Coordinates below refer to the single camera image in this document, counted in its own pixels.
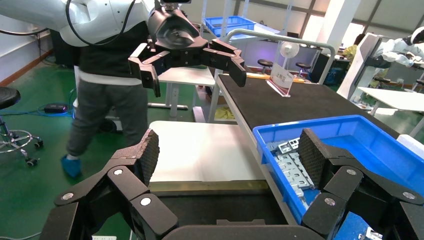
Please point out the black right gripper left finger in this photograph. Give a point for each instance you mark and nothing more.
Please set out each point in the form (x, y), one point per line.
(132, 185)

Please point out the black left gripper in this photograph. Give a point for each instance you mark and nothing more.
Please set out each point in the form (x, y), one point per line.
(175, 33)

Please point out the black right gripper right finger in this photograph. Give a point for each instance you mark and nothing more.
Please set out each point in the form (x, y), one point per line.
(344, 185)

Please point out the grey bracket with square holes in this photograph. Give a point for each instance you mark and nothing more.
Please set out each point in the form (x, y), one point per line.
(288, 145)

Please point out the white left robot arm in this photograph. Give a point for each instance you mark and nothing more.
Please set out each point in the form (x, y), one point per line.
(99, 16)

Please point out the blue plastic bin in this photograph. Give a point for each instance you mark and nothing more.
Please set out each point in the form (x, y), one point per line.
(364, 139)

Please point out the yellow cloth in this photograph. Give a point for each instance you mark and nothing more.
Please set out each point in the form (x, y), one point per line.
(224, 113)

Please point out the blue storage crate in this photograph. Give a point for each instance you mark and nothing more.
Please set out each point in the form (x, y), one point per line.
(228, 24)

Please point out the white metal shelf rack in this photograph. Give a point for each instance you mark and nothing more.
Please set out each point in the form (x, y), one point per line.
(226, 13)

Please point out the small black stool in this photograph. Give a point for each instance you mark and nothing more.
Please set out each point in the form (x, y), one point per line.
(265, 62)
(303, 65)

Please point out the white foam block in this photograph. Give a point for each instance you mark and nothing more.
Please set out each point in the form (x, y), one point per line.
(412, 144)

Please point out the white board on table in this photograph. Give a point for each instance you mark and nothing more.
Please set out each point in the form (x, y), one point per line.
(205, 152)

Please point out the grey table handrail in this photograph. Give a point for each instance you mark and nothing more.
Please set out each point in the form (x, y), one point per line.
(265, 34)

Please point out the person in grey trousers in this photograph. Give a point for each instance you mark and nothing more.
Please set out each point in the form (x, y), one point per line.
(109, 106)

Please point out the acrylic sign with red stripe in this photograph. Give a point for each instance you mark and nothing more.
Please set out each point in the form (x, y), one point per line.
(281, 78)

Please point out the small white fan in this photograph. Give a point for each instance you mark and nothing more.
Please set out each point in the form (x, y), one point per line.
(289, 49)

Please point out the white work table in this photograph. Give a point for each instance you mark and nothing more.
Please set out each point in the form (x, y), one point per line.
(394, 97)

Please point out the black power adapter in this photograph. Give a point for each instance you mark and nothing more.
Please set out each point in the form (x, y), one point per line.
(55, 108)

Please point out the white robot on stand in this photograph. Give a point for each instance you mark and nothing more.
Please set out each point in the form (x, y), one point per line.
(364, 63)

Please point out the person in yellow coat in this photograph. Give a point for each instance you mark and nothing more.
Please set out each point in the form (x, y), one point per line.
(352, 49)

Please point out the black round stool with castors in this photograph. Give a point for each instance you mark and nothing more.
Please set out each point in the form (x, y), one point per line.
(8, 97)

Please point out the flat grey metal bracket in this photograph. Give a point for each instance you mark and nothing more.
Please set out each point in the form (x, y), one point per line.
(286, 161)
(298, 192)
(294, 173)
(302, 184)

